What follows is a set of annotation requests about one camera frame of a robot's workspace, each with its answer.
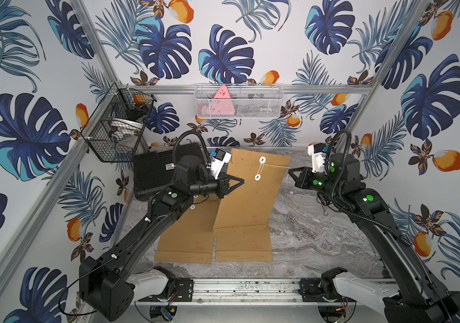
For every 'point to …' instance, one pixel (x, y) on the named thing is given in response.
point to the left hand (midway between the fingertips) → (243, 178)
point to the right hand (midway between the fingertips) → (289, 168)
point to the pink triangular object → (222, 103)
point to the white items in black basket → (122, 128)
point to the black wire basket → (118, 102)
